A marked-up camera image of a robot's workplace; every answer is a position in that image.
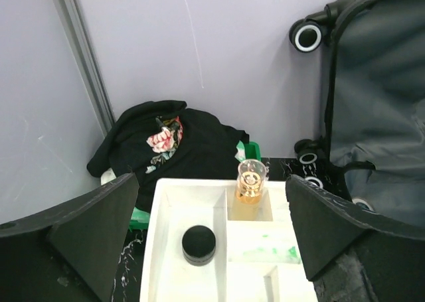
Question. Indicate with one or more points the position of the space astronaut hard-shell suitcase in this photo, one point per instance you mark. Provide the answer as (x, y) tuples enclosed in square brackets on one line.
[(372, 97)]

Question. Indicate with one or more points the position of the white storage bins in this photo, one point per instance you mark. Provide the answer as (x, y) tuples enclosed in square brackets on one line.
[(254, 260)]

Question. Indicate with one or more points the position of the black floral print garment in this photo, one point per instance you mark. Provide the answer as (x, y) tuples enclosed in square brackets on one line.
[(166, 139)]

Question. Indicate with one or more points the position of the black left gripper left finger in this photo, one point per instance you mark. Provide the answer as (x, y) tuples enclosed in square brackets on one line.
[(69, 252)]

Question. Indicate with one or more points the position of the aluminium rail frame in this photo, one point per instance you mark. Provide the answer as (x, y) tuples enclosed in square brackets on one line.
[(78, 36)]

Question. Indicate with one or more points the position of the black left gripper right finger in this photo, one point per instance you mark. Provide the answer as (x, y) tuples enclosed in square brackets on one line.
[(353, 254)]

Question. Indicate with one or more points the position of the small brown jar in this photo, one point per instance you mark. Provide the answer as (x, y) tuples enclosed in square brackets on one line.
[(198, 245)]

